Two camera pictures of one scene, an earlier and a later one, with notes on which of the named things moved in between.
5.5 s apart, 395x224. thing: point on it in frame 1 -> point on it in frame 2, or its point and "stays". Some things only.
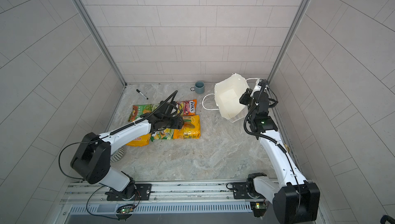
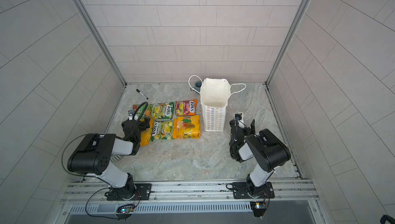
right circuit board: [259, 208] stays
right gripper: [243, 100] -> [248, 130]
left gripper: [179, 123] -> [143, 124]
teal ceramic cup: [199, 87] stays
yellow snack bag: [140, 141] stays
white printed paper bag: [227, 94] -> [215, 94]
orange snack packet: [191, 129] stays
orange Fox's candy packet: [186, 108] stays
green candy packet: [163, 133] stays
